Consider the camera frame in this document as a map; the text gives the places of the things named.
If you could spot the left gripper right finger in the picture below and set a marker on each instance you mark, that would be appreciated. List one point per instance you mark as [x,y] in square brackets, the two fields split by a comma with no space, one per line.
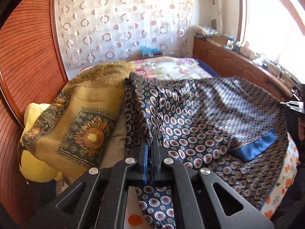
[200,198]

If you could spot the blue box on headboard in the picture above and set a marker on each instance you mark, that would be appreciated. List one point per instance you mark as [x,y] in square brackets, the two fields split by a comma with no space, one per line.
[148,52]

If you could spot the brown louvered wooden wardrobe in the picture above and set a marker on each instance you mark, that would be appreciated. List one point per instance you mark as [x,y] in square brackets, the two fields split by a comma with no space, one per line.
[31,71]

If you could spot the window with wooden frame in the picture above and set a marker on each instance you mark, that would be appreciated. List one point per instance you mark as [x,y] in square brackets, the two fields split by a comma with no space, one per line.
[272,32]

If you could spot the navy patterned silk garment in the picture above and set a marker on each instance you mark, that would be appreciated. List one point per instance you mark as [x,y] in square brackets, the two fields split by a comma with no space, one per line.
[227,124]

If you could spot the floral bed blanket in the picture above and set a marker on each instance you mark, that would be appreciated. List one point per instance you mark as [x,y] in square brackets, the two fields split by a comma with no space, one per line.
[173,68]

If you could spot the folded fabric stack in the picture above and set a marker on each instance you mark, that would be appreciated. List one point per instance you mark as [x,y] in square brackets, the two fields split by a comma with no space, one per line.
[206,31]

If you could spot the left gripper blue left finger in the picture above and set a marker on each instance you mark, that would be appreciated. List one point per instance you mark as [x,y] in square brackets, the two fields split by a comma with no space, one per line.
[97,199]

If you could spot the sheer circle pattern curtain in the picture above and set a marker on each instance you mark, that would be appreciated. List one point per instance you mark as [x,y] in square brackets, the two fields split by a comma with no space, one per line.
[95,31]

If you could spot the person's right hand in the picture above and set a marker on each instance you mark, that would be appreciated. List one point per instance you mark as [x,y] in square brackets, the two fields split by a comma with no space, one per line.
[301,130]

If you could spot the orange fruit print towel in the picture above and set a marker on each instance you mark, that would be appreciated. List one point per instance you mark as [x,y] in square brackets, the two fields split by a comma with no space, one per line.
[134,217]

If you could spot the cardboard box on cabinet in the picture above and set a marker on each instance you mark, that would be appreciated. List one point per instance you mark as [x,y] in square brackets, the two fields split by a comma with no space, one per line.
[220,40]

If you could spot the golden sunflower cushion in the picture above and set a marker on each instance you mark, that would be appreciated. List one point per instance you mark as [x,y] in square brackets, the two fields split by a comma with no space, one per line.
[71,135]

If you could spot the wooden side cabinet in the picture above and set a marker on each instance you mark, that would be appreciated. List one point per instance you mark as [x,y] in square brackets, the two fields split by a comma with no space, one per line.
[230,64]

